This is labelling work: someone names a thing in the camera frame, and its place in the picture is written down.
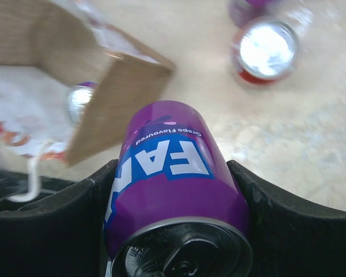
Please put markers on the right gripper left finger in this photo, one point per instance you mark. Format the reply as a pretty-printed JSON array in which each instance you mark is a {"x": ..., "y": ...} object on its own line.
[{"x": 59, "y": 232}]

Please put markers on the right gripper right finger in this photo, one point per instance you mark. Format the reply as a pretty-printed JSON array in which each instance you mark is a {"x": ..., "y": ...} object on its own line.
[{"x": 291, "y": 236}]

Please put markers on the purple soda can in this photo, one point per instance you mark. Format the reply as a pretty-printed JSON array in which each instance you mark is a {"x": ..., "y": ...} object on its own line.
[
  {"x": 174, "y": 208},
  {"x": 77, "y": 98}
]

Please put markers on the purple soda can front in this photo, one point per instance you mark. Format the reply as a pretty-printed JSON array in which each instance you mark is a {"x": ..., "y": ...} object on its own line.
[{"x": 77, "y": 98}]

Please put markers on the red soda can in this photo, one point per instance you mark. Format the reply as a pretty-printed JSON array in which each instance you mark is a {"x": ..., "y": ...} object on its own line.
[{"x": 265, "y": 51}]

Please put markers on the patterned canvas tote bag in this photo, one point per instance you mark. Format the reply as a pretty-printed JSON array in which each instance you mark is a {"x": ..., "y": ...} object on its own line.
[{"x": 69, "y": 83}]

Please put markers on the purple Fanta can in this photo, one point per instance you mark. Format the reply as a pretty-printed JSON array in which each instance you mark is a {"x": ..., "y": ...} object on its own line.
[{"x": 243, "y": 11}]

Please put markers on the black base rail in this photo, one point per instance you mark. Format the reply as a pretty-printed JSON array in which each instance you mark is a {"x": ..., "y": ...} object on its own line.
[{"x": 12, "y": 183}]

